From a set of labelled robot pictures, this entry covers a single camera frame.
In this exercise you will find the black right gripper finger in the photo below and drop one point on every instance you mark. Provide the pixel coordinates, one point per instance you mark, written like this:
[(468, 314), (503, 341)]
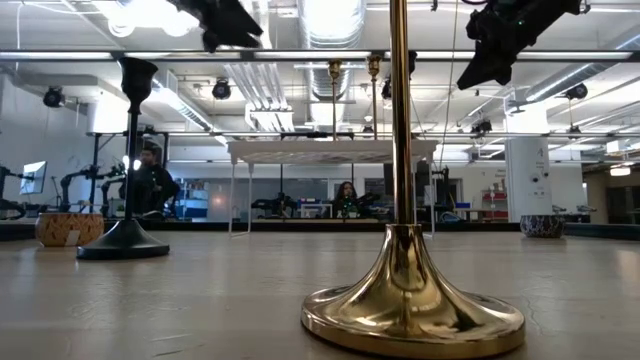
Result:
[(506, 67), (480, 70)]

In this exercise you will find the tall black candlestick holder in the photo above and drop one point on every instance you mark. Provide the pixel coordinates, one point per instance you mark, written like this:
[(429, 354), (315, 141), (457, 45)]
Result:
[(414, 62), (125, 242)]

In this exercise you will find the blue patterned candle tin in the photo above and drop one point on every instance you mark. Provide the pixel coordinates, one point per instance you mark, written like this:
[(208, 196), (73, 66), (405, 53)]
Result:
[(542, 227)]

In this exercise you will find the woven tan basket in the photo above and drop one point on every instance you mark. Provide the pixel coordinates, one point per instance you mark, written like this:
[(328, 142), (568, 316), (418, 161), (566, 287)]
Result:
[(60, 230)]

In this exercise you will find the black background robot arm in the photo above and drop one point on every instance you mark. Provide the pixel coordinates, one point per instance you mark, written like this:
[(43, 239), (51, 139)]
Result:
[(5, 205), (67, 182)]

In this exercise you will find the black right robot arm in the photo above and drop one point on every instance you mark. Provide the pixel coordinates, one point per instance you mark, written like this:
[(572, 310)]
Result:
[(575, 4)]

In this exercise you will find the black track spotlight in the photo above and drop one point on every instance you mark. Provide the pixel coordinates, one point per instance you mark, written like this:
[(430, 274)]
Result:
[(386, 88), (577, 91), (221, 89), (53, 97), (482, 127)]

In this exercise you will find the white round pillar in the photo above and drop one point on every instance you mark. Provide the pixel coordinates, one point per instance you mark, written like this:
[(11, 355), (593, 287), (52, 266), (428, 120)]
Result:
[(527, 175)]

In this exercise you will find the red parts shelf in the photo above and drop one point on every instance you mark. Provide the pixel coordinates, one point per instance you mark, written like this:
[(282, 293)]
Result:
[(495, 196)]

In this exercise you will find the person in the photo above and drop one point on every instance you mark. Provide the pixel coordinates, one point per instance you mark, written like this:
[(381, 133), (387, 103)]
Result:
[(152, 187), (345, 192)]

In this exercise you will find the blue storage bins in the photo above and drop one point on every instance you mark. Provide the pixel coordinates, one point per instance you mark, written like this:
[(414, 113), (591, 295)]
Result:
[(192, 207)]

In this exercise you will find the computer monitor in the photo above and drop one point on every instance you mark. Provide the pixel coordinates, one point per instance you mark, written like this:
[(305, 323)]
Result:
[(34, 177)]

